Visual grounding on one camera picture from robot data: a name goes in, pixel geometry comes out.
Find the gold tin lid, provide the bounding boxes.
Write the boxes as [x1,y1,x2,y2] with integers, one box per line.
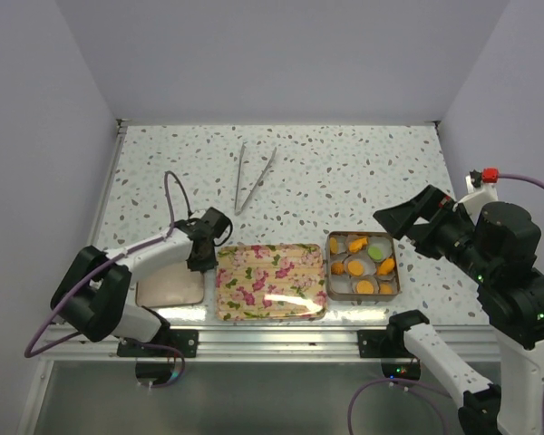
[135,263,205,308]

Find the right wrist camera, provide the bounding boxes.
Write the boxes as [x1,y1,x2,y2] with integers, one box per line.
[460,168,499,221]

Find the green round cookie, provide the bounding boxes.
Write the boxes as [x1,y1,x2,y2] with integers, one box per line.
[366,245,384,263]

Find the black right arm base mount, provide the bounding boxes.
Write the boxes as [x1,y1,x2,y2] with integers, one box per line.
[356,310,429,381]

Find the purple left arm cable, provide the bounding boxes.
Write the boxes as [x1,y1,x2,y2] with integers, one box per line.
[24,170,196,359]

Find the cookie tin with paper cups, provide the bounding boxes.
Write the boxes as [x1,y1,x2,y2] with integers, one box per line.
[325,231,402,304]

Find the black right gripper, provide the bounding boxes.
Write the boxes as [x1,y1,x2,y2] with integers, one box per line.
[374,180,496,280]

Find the plain round orange cookie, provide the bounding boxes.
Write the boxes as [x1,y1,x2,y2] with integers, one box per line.
[379,283,394,295]

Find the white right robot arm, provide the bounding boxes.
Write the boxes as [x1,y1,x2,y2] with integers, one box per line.
[374,184,544,434]

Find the floral yellow tray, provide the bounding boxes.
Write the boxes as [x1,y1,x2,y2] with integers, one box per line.
[216,243,327,322]

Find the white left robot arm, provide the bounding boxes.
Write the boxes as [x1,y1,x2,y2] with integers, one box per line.
[51,208,232,356]

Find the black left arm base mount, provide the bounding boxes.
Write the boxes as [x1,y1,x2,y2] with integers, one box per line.
[117,308,199,390]

